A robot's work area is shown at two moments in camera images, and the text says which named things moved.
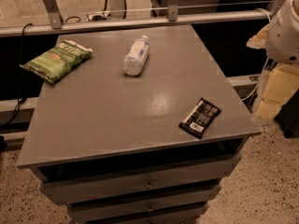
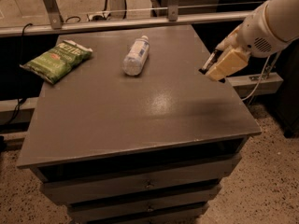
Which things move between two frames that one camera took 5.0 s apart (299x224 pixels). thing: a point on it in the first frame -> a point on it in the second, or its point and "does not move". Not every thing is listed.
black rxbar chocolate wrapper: (201, 117) -> (210, 62)
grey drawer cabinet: (108, 145) does not move
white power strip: (98, 17) does not move
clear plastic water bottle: (136, 57) does not move
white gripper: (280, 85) -> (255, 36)
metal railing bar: (133, 23) does not move
